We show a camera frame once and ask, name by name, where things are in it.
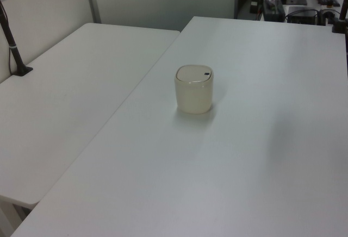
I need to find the black control box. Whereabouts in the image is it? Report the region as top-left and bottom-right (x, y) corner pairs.
(285, 5), (321, 25)

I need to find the grey partition panel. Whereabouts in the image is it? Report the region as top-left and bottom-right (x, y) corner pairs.
(87, 0), (237, 33)

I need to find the cream plastic trash bin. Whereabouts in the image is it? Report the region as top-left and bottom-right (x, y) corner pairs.
(173, 65), (214, 114)

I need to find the beige trash bin lid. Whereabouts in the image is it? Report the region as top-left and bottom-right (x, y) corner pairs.
(176, 65), (212, 83)

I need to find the black cable with white tie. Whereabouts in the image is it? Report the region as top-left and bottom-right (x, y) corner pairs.
(0, 2), (18, 76)

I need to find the black clamp camera stand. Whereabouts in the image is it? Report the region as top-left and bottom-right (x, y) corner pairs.
(331, 0), (348, 34)

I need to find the dark electronics box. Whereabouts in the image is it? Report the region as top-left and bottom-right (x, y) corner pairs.
(263, 0), (287, 22)

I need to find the black camera stand pole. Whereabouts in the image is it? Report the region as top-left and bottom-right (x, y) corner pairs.
(0, 0), (34, 77)

